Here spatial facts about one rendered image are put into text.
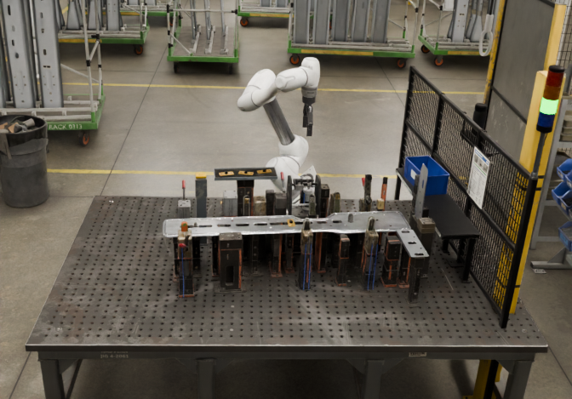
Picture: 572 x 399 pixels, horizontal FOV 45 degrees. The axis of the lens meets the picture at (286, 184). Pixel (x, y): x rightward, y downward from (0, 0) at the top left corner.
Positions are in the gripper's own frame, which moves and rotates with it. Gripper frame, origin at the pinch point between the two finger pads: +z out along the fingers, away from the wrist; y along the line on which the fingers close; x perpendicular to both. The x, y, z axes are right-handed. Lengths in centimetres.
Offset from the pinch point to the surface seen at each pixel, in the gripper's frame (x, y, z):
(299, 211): -3.1, 5.0, 49.5
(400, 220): 52, 27, 46
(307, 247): -5, 47, 49
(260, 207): -27, 13, 41
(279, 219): -17, 20, 46
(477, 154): 90, 30, 4
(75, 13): -230, -740, 92
